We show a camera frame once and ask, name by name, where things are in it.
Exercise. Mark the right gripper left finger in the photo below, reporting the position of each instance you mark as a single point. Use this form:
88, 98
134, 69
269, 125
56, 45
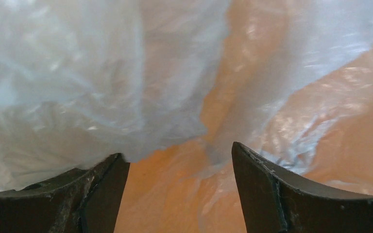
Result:
77, 201

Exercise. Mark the light blue trash bag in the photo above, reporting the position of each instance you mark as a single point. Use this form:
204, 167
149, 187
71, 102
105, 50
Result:
172, 84

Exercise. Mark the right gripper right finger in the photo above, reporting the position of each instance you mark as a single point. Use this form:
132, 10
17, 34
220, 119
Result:
276, 200

